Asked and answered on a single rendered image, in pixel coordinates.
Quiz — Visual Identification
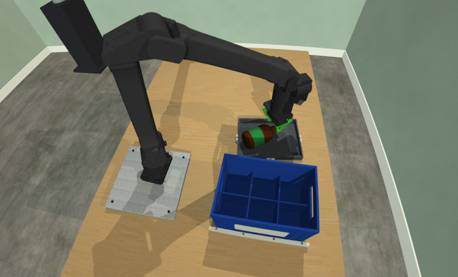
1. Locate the blue divided crate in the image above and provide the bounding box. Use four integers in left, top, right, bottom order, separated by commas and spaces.
210, 153, 319, 241

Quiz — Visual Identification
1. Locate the brown bottle with green label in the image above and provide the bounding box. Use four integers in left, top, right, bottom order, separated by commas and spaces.
241, 124, 277, 149

